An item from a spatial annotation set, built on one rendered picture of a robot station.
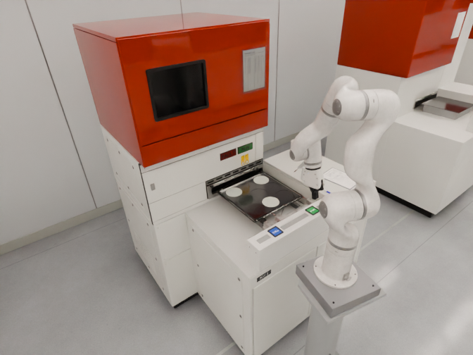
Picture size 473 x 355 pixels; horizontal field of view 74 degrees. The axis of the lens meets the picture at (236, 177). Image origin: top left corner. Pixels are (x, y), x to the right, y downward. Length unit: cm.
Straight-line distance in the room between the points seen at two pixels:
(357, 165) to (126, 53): 100
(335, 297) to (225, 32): 129
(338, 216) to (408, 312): 153
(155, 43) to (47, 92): 164
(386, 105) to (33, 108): 257
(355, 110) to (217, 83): 80
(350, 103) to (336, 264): 68
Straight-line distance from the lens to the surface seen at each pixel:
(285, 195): 189
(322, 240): 184
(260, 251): 145
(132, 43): 144
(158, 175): 171
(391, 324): 255
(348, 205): 123
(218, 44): 163
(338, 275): 146
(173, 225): 193
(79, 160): 319
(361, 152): 116
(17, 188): 322
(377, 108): 113
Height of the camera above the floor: 199
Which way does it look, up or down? 32 degrees down
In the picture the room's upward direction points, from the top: 2 degrees counter-clockwise
